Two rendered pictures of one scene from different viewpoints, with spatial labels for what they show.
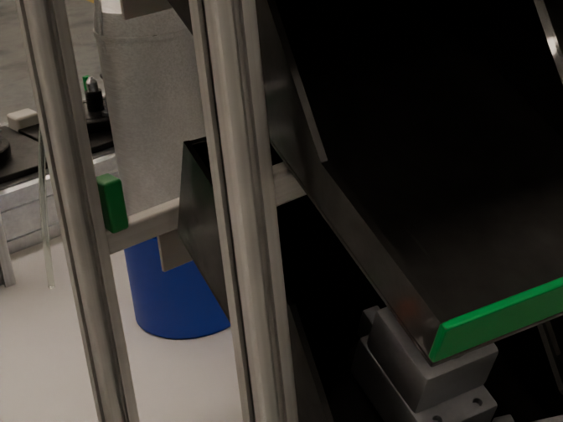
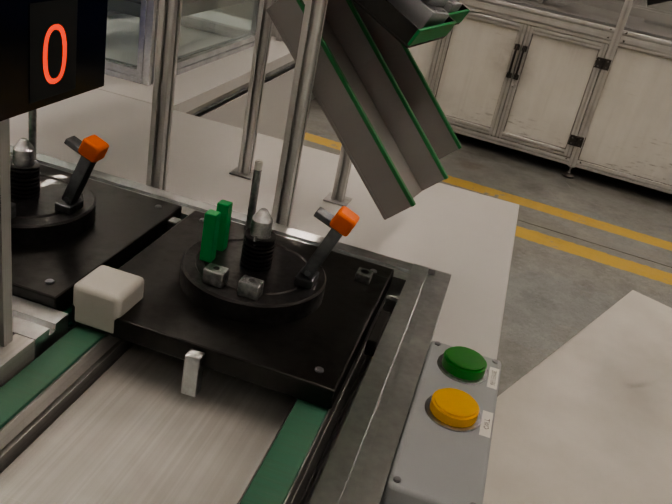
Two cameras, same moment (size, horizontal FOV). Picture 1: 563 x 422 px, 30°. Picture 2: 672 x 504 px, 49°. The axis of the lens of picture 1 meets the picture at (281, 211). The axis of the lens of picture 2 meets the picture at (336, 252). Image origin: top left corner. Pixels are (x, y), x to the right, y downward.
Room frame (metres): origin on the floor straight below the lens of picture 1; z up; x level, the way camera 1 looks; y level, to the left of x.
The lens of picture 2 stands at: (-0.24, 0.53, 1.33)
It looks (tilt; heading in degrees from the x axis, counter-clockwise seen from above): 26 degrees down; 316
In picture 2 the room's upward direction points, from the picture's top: 12 degrees clockwise
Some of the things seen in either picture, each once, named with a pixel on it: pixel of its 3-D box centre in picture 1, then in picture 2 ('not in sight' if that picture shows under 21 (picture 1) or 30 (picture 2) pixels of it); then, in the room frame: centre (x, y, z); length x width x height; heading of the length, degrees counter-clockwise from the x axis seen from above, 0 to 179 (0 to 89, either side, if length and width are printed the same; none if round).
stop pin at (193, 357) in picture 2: not in sight; (193, 373); (0.19, 0.26, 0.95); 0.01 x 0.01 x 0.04; 36
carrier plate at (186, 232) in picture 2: not in sight; (251, 292); (0.26, 0.15, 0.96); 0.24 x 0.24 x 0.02; 36
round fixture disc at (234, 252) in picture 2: not in sight; (253, 275); (0.26, 0.15, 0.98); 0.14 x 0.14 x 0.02
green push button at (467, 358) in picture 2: not in sight; (463, 366); (0.08, 0.04, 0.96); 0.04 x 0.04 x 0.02
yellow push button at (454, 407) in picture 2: not in sight; (453, 411); (0.04, 0.10, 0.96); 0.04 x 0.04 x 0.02
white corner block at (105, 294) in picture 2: not in sight; (108, 299); (0.29, 0.29, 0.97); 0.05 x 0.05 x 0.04; 36
